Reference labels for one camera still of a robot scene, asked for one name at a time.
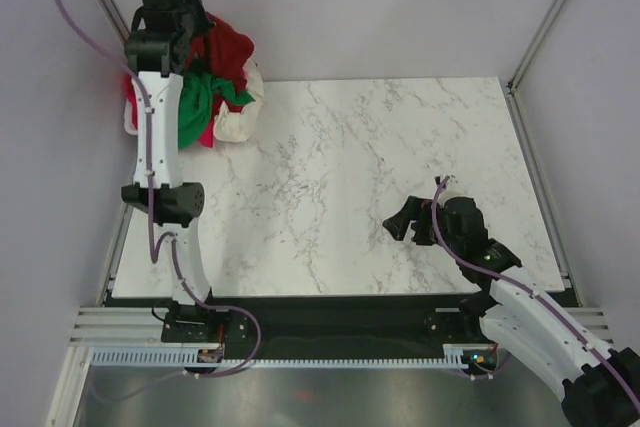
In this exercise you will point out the right aluminium frame post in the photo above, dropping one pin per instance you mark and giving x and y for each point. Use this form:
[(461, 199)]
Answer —
[(550, 17)]

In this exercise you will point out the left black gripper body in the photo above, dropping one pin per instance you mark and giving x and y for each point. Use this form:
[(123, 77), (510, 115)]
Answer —
[(195, 21)]

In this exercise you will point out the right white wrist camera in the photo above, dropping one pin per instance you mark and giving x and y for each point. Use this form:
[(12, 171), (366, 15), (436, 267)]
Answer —
[(446, 181)]

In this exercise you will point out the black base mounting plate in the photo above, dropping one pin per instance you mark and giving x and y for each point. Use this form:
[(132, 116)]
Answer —
[(327, 325)]

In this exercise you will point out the dark red t shirt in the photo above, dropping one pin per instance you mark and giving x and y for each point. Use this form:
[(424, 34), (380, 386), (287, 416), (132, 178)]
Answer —
[(218, 58)]

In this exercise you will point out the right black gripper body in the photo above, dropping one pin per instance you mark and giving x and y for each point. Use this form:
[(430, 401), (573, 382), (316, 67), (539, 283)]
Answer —
[(425, 230)]

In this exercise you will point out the green t shirt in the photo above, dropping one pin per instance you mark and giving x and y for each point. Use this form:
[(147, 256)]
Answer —
[(196, 104)]

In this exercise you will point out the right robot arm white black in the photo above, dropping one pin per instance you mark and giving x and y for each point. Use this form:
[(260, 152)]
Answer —
[(596, 384)]

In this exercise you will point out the cream white t shirt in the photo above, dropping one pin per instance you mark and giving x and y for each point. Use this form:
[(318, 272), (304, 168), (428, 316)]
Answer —
[(237, 127)]

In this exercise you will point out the white slotted cable duct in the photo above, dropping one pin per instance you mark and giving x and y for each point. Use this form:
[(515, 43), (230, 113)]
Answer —
[(450, 357)]

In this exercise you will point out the pink magenta t shirt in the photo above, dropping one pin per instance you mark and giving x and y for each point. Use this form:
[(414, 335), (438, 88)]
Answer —
[(207, 137)]

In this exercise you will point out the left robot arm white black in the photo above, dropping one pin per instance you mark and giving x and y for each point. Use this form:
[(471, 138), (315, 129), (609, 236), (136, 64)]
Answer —
[(156, 52)]

